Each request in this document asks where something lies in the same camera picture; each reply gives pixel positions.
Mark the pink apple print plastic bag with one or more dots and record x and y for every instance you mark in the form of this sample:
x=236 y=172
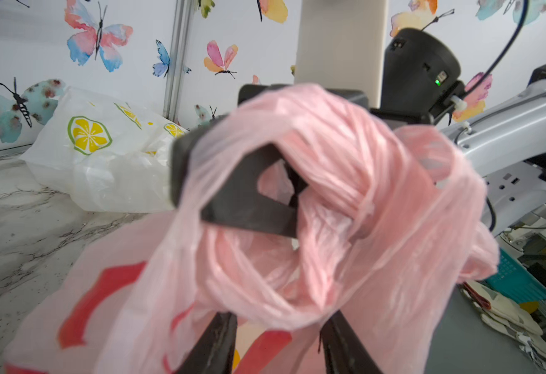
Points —
x=138 y=299

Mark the white lemon print plastic bag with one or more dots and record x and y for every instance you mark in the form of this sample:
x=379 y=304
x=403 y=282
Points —
x=106 y=154

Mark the yellow orange fruit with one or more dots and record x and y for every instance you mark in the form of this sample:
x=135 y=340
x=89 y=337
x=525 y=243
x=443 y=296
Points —
x=236 y=360

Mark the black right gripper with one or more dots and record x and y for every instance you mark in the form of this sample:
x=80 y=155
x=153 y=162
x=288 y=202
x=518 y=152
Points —
x=347 y=157

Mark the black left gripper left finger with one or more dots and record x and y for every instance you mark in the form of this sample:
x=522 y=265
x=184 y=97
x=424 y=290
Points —
x=215 y=350

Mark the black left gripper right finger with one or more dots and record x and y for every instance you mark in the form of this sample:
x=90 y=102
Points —
x=343 y=351

